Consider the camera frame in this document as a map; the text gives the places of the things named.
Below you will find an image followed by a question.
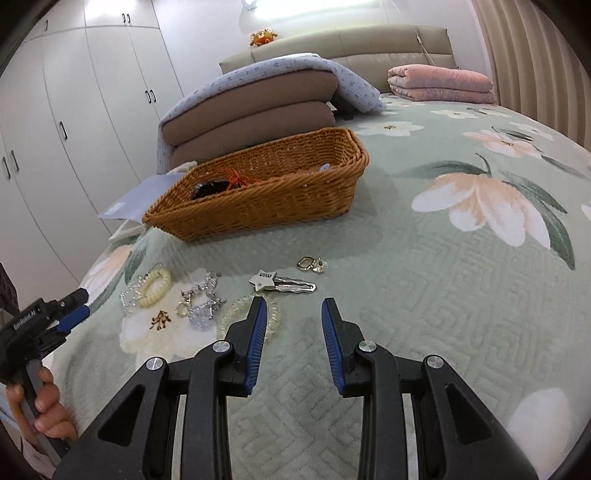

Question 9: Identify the blue floral blanket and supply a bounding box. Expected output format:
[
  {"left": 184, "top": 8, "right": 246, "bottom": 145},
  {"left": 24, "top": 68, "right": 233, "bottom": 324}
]
[{"left": 154, "top": 53, "right": 386, "bottom": 171}]

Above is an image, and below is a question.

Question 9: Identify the brown wicker basket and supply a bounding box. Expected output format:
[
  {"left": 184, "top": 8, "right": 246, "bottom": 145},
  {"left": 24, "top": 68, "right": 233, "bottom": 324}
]
[{"left": 142, "top": 127, "right": 370, "bottom": 243}]

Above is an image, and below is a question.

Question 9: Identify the white cable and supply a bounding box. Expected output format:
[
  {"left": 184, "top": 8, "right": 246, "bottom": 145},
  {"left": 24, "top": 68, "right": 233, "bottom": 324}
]
[{"left": 413, "top": 25, "right": 458, "bottom": 70}]

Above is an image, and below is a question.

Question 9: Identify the black glossy hair accessory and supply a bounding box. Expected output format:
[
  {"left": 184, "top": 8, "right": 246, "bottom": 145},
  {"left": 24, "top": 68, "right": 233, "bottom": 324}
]
[{"left": 191, "top": 181, "right": 232, "bottom": 200}]

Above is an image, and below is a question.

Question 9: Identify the orange red cord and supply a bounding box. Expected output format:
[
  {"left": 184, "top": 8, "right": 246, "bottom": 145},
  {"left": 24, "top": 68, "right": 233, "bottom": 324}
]
[{"left": 226, "top": 170, "right": 259, "bottom": 188}]

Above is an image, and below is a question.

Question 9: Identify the silver star hair clip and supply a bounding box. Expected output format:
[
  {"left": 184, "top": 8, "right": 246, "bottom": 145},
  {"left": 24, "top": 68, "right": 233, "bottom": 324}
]
[{"left": 248, "top": 270, "right": 318, "bottom": 294}]

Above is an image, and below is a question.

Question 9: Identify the silver chain bracelet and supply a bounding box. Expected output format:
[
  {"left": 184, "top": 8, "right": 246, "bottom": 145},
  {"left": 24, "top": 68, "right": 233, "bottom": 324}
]
[{"left": 180, "top": 271, "right": 222, "bottom": 303}]

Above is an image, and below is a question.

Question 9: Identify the cream spiral hair tie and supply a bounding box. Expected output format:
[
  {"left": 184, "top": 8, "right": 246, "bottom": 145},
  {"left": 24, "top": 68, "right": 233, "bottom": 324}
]
[{"left": 139, "top": 267, "right": 172, "bottom": 309}]

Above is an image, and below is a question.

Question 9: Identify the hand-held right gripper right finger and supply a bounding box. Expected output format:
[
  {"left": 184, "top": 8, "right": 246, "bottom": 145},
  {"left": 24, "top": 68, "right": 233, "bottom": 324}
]
[{"left": 321, "top": 298, "right": 539, "bottom": 480}]

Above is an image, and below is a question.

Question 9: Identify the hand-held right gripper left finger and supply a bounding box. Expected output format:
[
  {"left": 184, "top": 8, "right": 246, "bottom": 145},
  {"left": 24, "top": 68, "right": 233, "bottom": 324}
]
[{"left": 53, "top": 295, "right": 269, "bottom": 480}]

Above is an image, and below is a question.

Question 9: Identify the person's left hand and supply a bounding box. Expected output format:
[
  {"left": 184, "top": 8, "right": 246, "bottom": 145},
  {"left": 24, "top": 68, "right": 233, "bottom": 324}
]
[{"left": 4, "top": 368, "right": 78, "bottom": 441}]

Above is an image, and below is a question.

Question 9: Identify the white wardrobe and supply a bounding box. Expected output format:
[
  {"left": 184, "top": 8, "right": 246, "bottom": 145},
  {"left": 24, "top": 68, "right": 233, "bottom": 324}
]
[{"left": 0, "top": 0, "right": 185, "bottom": 296}]

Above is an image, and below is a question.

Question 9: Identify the blue grey paper folder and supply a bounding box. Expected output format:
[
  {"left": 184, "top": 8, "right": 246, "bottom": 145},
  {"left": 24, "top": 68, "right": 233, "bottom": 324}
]
[{"left": 98, "top": 173, "right": 188, "bottom": 222}]

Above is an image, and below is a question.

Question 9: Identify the beige curtain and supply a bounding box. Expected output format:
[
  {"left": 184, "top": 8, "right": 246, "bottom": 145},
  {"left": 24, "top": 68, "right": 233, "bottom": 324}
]
[{"left": 471, "top": 0, "right": 591, "bottom": 148}]

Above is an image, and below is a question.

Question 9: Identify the brown folded quilt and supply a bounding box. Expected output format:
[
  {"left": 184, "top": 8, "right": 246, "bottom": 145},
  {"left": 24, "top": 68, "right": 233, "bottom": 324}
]
[
  {"left": 159, "top": 69, "right": 340, "bottom": 141},
  {"left": 168, "top": 102, "right": 338, "bottom": 171}
]

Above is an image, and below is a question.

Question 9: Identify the beige padded headboard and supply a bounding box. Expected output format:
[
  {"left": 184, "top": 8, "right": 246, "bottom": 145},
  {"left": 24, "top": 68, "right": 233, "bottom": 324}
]
[{"left": 218, "top": 23, "right": 458, "bottom": 93}]

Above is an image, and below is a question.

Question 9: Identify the pink folded blanket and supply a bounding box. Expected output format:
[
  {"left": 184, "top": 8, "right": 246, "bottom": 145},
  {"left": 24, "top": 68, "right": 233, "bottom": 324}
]
[{"left": 387, "top": 65, "right": 497, "bottom": 104}]

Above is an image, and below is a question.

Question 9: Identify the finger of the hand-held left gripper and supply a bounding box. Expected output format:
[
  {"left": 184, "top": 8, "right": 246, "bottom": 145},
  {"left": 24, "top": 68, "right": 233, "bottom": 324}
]
[
  {"left": 46, "top": 307, "right": 90, "bottom": 335},
  {"left": 58, "top": 288, "right": 89, "bottom": 310}
]

